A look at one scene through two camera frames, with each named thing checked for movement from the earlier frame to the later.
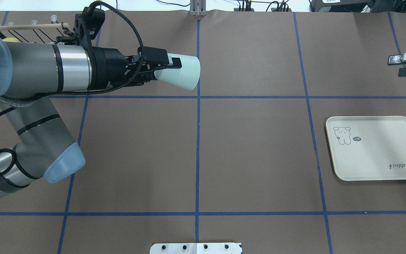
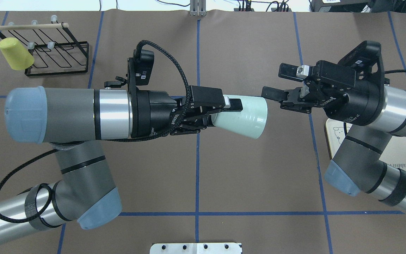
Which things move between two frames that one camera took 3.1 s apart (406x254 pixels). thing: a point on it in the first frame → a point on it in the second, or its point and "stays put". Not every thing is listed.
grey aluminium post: [198, 8] stays put
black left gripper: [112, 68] → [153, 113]
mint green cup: [186, 78] → [251, 122]
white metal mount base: [196, 248] stays put
